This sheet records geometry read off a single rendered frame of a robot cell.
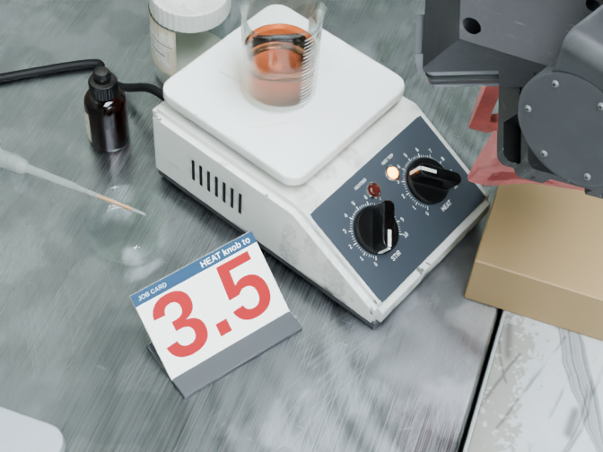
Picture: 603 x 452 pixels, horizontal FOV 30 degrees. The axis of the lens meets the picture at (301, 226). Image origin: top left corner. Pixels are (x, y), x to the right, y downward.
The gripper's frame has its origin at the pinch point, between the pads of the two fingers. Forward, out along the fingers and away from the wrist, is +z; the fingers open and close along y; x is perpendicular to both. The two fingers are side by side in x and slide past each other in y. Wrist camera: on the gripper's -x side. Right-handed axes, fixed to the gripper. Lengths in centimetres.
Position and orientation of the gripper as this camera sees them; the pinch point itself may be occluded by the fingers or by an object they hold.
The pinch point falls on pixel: (485, 150)
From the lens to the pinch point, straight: 69.3
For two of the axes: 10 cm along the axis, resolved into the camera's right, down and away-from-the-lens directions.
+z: -4.1, 2.7, 8.7
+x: 9.1, 2.0, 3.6
